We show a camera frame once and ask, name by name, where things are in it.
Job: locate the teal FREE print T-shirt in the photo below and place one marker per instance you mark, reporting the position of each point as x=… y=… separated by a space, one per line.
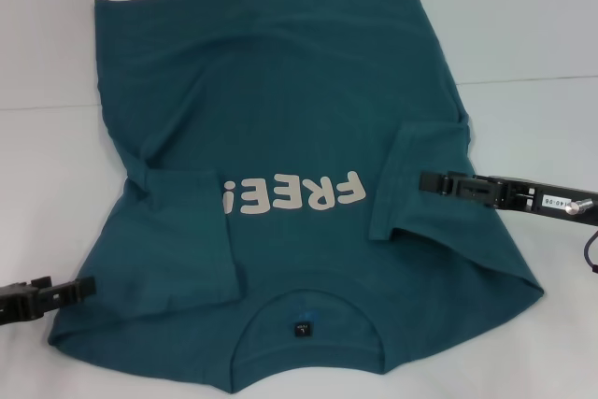
x=289 y=90

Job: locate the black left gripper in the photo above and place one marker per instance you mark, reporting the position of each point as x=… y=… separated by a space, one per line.
x=18 y=303

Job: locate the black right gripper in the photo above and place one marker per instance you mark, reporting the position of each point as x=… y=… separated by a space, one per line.
x=537 y=198

